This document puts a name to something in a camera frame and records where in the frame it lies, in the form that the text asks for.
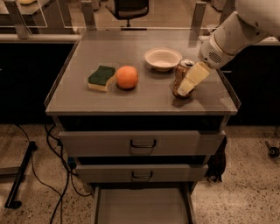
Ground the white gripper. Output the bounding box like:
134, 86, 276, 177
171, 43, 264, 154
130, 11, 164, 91
178, 33, 234, 96

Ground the orange soda can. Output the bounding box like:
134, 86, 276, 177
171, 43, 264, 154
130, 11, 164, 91
172, 59, 195, 99

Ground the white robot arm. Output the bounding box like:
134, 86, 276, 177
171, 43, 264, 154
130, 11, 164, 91
178, 0, 280, 96

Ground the top grey drawer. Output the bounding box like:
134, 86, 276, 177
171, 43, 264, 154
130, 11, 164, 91
59, 130, 225, 157

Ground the grey drawer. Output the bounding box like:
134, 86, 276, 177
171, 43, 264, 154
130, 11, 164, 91
59, 130, 225, 157
91, 186, 197, 224
76, 164, 208, 183

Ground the grey drawer cabinet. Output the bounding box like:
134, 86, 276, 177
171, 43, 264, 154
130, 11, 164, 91
44, 28, 242, 224

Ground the middle grey drawer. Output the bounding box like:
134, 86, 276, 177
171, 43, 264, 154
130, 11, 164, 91
76, 164, 208, 183

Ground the bottom grey drawer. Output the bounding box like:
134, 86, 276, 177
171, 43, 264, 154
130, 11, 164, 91
91, 186, 197, 224

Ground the white bowl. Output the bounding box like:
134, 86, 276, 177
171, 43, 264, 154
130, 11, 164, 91
144, 47, 182, 72

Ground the orange fruit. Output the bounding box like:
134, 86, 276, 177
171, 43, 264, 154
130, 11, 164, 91
116, 66, 138, 89

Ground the black office chair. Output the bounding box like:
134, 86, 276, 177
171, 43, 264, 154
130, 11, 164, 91
106, 0, 149, 27

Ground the green yellow sponge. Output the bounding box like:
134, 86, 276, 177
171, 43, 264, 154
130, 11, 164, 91
87, 66, 116, 92

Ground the black caster wheel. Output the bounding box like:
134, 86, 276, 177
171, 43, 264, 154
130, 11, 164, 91
265, 142, 280, 158

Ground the black stand leg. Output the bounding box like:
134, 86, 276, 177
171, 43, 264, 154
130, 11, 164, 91
4, 141, 38, 209

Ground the black cable bundle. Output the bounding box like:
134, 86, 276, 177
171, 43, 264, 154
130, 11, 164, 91
205, 136, 228, 183

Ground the black floor cable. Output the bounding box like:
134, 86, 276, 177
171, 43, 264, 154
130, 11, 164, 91
14, 123, 93, 224

